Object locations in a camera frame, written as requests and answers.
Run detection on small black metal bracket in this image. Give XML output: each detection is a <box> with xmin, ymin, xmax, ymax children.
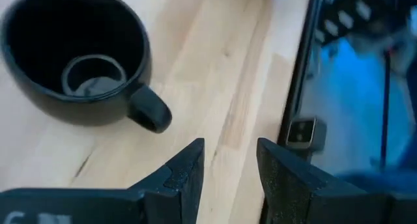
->
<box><xmin>285</xmin><ymin>117</ymin><xmax>328</xmax><ymax>154</ymax></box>

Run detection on black object white rectangles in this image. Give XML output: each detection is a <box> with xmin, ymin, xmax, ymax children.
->
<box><xmin>314</xmin><ymin>0</ymin><xmax>407</xmax><ymax>46</ymax></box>

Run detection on thin black pole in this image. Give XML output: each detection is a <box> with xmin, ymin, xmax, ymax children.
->
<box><xmin>380</xmin><ymin>48</ymin><xmax>392</xmax><ymax>170</ymax></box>

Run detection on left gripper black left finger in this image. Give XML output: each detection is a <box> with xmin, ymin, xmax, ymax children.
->
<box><xmin>0</xmin><ymin>137</ymin><xmax>206</xmax><ymax>224</ymax></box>

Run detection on black mug black interior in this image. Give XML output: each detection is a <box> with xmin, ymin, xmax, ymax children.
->
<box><xmin>0</xmin><ymin>0</ymin><xmax>173</xmax><ymax>134</ymax></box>

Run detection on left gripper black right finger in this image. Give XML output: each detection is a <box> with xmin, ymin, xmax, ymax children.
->
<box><xmin>256</xmin><ymin>137</ymin><xmax>417</xmax><ymax>224</ymax></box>

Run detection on black table edge rail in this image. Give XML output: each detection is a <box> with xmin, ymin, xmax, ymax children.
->
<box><xmin>276</xmin><ymin>0</ymin><xmax>324</xmax><ymax>147</ymax></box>

